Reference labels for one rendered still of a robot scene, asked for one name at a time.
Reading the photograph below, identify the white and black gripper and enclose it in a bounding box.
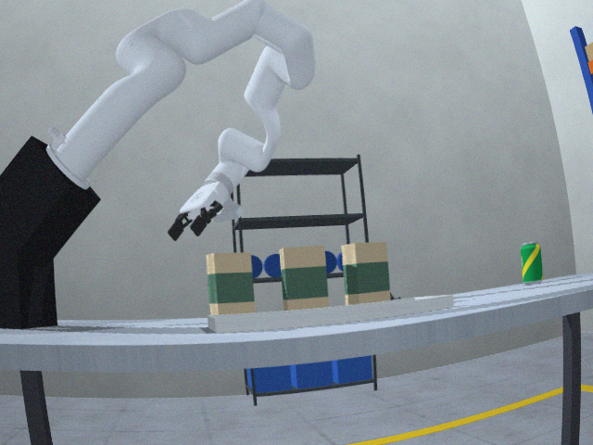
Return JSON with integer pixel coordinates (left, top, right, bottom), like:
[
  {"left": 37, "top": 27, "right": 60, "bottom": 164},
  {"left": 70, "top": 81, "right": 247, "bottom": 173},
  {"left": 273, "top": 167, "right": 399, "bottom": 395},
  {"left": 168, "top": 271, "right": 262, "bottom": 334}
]
[{"left": 168, "top": 179, "right": 229, "bottom": 241}]

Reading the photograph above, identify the green drink can with yellow stripe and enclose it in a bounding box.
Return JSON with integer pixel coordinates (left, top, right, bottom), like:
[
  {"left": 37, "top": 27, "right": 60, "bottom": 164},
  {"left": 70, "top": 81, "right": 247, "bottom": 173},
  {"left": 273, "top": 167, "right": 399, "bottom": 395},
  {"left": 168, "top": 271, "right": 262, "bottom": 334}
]
[{"left": 521, "top": 242, "right": 543, "bottom": 286}]

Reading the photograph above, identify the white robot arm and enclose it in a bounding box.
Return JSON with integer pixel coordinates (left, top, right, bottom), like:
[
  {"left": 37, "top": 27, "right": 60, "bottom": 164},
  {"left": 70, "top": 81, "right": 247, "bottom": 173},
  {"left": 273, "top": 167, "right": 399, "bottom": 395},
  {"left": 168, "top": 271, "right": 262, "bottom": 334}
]
[{"left": 46, "top": 0, "right": 316, "bottom": 223}]

